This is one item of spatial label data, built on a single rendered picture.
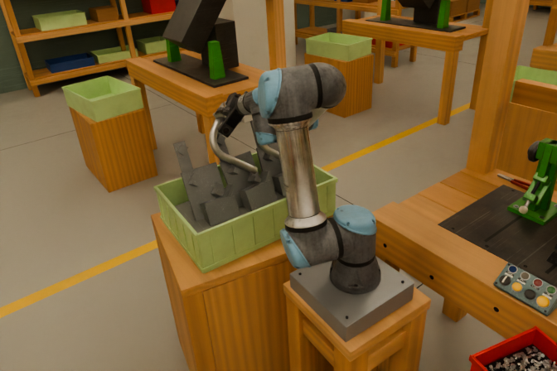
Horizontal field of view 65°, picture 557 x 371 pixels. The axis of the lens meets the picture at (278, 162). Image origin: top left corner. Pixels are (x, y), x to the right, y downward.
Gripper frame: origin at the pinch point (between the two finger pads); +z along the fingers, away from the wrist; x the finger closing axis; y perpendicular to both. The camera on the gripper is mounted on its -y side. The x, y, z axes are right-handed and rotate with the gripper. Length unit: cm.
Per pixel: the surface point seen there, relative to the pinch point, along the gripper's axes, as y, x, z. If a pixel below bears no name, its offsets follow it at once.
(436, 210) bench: -6, -76, -49
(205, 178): -22.4, -6.4, 6.2
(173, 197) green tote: -32.0, -2.5, 21.5
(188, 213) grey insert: -36.4, -8.8, 14.5
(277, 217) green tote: -28.7, -30.3, -16.8
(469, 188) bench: 11, -92, -49
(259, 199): -21.8, -28.9, -1.4
